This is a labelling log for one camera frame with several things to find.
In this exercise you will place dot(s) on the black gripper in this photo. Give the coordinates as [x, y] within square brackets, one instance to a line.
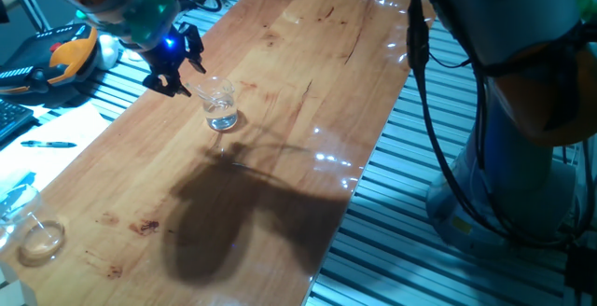
[168, 56]

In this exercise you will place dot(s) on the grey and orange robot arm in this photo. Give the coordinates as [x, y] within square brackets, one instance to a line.
[513, 12]

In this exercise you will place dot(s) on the glass beaker with water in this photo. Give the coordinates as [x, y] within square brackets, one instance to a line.
[221, 119]

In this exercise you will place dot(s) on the large empty glass beaker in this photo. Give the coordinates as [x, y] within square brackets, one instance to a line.
[42, 245]

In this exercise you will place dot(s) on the white egg-shaped object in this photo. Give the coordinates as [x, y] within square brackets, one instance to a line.
[108, 54]

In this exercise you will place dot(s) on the glossy wooden board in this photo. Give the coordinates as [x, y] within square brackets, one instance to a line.
[280, 63]

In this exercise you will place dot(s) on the orange and black teach pendant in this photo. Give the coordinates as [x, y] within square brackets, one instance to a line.
[70, 59]

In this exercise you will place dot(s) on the white paper sheet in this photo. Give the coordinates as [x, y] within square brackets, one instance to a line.
[65, 129]

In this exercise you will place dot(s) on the black pen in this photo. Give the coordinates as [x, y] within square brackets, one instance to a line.
[51, 144]

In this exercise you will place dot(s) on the slanted metal stand leg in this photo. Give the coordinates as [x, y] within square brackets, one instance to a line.
[35, 12]

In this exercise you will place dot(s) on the black keyboard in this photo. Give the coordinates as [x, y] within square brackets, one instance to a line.
[11, 117]

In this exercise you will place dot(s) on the pale wooden block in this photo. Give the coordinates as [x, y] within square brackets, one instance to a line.
[18, 296]

